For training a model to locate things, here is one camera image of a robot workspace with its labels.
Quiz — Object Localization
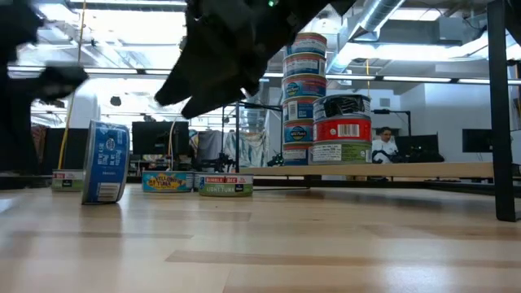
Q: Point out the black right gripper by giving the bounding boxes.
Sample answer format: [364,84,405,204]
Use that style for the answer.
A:
[154,0,355,120]

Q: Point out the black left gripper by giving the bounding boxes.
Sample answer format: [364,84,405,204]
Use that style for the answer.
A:
[0,66,90,176]

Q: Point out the blue-label pull-tab can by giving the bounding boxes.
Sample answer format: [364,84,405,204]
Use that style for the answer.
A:
[81,119,131,206]

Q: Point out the black-label silver-lid can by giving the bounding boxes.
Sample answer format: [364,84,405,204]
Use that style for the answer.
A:
[312,94,372,122]

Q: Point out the ceiling light strip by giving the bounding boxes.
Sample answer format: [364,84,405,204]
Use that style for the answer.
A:
[7,66,172,77]
[262,72,521,85]

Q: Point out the colourful patterned cloth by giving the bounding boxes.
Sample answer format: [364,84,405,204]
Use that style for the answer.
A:
[30,124,46,164]

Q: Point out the grey hanging cloth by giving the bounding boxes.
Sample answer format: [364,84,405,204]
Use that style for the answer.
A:
[197,129,224,170]

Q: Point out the green Bumble Bee tuna can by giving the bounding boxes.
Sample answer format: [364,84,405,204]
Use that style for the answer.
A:
[198,173,255,199]
[50,168,85,193]

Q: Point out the colourful yellowfin tuna can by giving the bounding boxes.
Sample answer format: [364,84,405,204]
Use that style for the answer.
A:
[141,170,195,194]

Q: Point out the black metal stand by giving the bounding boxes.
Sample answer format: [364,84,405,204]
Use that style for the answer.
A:
[372,108,412,158]

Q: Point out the person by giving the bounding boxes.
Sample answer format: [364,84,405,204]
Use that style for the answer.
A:
[370,126,402,164]

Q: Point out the pale hanging cable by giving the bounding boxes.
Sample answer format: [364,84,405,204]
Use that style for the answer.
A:
[167,117,179,171]

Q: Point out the silver ceiling air duct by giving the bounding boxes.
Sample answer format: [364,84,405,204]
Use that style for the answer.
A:
[325,0,408,77]

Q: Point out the black metal table frame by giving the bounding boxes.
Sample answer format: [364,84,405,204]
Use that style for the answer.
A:
[0,0,521,223]

